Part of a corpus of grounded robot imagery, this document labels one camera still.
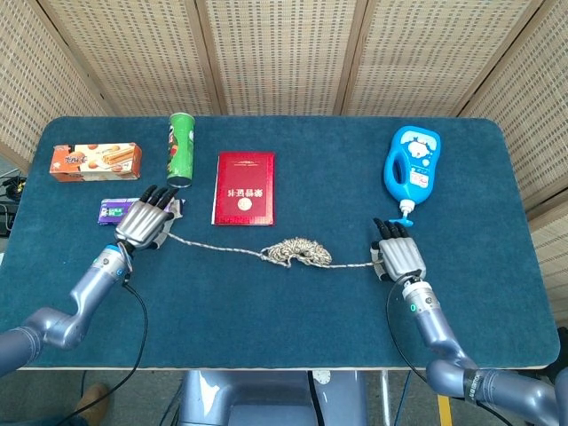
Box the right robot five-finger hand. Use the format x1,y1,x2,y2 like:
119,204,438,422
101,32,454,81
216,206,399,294
369,217,428,283

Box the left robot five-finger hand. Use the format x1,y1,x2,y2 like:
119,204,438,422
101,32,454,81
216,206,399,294
114,185,181,252

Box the beige braided rope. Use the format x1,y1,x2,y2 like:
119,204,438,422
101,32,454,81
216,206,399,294
166,233,383,270

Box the purple toothpaste box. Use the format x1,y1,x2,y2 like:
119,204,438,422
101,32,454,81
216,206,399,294
97,197,186,226

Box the orange biscuit box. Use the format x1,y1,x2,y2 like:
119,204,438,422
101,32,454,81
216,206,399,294
49,141,144,184

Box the green chips can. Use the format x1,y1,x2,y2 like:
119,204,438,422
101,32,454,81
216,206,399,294
166,112,197,189

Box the blue pump detergent bottle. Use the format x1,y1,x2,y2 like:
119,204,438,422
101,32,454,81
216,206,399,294
383,125,442,228

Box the red certificate book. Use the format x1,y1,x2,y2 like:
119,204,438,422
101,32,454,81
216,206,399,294
210,151,276,227

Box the white table leg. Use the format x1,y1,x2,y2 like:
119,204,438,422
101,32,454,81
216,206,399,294
379,370,394,426

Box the blue felt table mat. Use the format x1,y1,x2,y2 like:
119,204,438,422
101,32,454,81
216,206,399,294
0,115,561,370

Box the woven bamboo screen panel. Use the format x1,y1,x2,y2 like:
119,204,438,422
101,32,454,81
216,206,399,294
456,0,568,214
37,0,223,117
194,0,369,117
341,0,547,119
0,0,112,161

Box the brown shoe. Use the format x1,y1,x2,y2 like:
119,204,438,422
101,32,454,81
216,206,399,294
75,383,110,421

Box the silver-blue robot torso base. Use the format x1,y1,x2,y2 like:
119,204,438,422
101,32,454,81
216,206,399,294
177,370,369,426

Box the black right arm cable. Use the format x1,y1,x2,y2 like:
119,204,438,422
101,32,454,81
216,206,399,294
385,273,511,426

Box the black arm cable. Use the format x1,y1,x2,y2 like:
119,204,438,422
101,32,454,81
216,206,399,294
385,273,511,426
57,281,149,422

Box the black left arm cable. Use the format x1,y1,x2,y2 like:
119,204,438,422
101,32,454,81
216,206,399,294
57,281,149,422

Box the black plugs and cables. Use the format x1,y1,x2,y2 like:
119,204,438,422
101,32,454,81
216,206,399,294
0,176,28,199

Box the black torso cable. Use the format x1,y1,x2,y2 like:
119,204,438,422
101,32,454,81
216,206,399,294
307,370,324,426

